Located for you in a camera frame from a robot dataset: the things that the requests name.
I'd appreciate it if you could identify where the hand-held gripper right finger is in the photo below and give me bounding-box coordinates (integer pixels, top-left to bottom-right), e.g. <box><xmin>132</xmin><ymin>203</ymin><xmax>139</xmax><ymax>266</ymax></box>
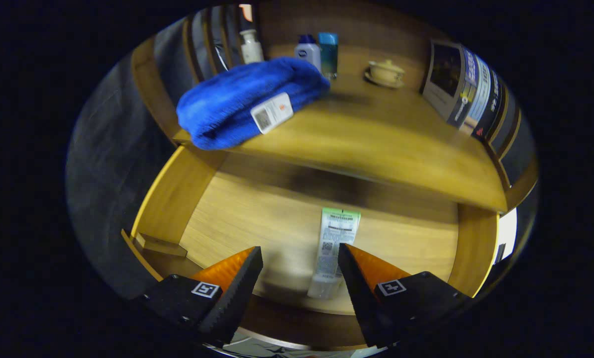
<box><xmin>338</xmin><ymin>243</ymin><xmax>473</xmax><ymax>349</ymax></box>

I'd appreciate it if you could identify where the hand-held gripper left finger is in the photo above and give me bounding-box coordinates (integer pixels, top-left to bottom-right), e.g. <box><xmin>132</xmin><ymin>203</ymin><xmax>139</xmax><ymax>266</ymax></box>
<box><xmin>138</xmin><ymin>246</ymin><xmax>264</xmax><ymax>349</ymax></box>

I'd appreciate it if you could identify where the white cream tube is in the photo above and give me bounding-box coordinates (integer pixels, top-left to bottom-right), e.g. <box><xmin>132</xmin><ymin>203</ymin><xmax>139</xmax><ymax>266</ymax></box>
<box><xmin>307</xmin><ymin>207</ymin><xmax>361</xmax><ymax>300</ymax></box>

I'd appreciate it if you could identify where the wooden drawer with black knob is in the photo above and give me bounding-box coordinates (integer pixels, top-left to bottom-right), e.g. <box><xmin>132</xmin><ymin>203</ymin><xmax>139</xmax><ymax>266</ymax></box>
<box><xmin>120</xmin><ymin>144</ymin><xmax>500</xmax><ymax>349</ymax></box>

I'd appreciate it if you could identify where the wooden countertop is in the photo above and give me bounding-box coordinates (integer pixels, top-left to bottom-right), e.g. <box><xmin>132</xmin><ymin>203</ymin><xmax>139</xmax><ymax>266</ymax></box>
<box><xmin>173</xmin><ymin>42</ymin><xmax>509</xmax><ymax>212</ymax></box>

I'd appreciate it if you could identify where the white table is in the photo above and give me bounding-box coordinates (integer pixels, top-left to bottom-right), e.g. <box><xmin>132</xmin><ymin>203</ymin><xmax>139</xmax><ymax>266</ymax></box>
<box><xmin>496</xmin><ymin>208</ymin><xmax>519</xmax><ymax>259</ymax></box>

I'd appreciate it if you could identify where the blue folded towel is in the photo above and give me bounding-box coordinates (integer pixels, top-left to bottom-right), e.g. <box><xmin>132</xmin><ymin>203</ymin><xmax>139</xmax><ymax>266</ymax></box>
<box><xmin>176</xmin><ymin>56</ymin><xmax>331</xmax><ymax>151</ymax></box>

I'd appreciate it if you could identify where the beige lidded teacup with saucer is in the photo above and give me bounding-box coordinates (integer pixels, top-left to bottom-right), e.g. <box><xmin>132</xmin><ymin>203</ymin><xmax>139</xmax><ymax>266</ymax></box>
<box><xmin>365</xmin><ymin>60</ymin><xmax>406</xmax><ymax>89</ymax></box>

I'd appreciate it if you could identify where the book with black spine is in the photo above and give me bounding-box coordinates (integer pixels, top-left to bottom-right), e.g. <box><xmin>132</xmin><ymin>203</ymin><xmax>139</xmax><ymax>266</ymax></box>
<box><xmin>474</xmin><ymin>70</ymin><xmax>504</xmax><ymax>142</ymax></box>

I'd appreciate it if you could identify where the book with pale spine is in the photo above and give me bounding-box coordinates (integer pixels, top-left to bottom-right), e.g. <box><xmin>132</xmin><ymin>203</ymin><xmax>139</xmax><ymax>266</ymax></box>
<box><xmin>464</xmin><ymin>55</ymin><xmax>492</xmax><ymax>135</ymax></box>

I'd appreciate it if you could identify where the teal bottle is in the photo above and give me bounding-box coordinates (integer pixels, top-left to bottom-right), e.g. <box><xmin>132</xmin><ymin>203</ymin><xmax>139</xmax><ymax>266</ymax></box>
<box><xmin>318</xmin><ymin>32</ymin><xmax>339</xmax><ymax>80</ymax></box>

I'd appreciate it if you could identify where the white pump bottle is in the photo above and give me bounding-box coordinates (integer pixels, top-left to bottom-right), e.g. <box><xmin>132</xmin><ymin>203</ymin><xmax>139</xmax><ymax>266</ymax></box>
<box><xmin>239</xmin><ymin>29</ymin><xmax>265</xmax><ymax>64</ymax></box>

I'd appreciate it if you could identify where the white bottle with blue cap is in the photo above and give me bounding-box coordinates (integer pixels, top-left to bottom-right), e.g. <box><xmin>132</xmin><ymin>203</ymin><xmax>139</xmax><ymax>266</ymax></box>
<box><xmin>295</xmin><ymin>34</ymin><xmax>322</xmax><ymax>73</ymax></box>

